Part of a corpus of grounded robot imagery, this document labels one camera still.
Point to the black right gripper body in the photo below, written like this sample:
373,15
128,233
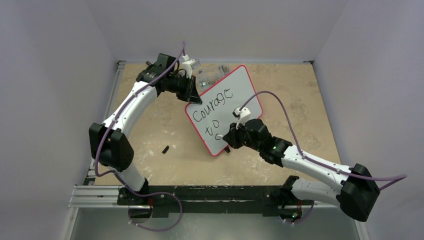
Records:
236,136

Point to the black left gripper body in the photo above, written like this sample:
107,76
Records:
182,87

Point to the red framed whiteboard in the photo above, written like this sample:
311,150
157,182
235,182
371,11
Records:
213,117

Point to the black marker cap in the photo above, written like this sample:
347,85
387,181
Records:
164,151

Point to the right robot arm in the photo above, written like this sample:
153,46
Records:
352,189

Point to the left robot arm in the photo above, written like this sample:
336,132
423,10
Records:
109,144

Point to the clear plastic box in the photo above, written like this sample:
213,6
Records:
208,76

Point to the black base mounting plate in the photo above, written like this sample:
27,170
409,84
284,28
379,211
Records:
268,201

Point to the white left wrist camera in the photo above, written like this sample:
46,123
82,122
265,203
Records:
189,65

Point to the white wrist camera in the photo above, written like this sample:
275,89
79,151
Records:
242,114
189,65

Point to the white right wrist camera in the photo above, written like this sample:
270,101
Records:
242,114

